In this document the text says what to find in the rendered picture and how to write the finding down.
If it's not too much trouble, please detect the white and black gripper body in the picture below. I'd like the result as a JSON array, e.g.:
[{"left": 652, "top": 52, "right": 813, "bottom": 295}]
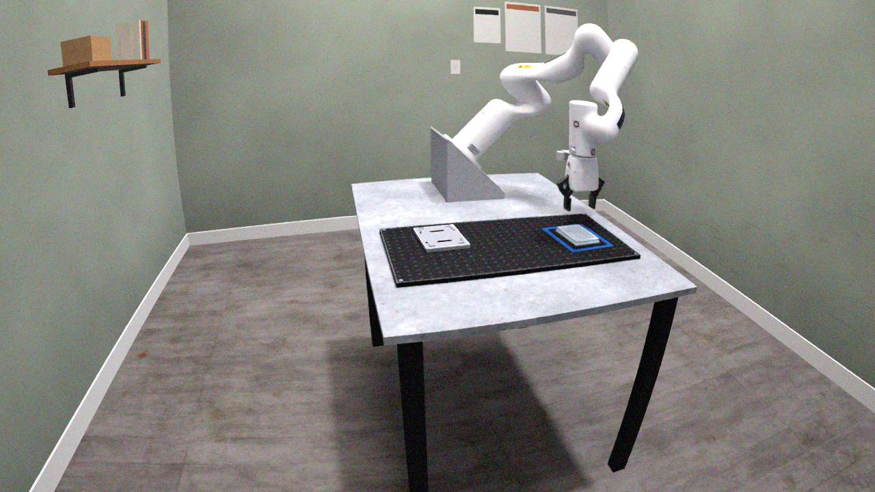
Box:
[{"left": 565, "top": 153, "right": 599, "bottom": 192}]

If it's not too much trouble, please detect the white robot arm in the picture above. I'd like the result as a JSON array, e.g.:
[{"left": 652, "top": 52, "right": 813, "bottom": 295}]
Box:
[{"left": 444, "top": 24, "right": 638, "bottom": 169}]

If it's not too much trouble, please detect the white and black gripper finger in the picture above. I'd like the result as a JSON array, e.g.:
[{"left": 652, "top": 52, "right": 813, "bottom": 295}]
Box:
[
  {"left": 589, "top": 178, "right": 604, "bottom": 209},
  {"left": 556, "top": 175, "right": 573, "bottom": 211}
]

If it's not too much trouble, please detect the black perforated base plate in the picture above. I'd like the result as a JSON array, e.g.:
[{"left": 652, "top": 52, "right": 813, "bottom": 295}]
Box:
[{"left": 379, "top": 213, "right": 641, "bottom": 288}]

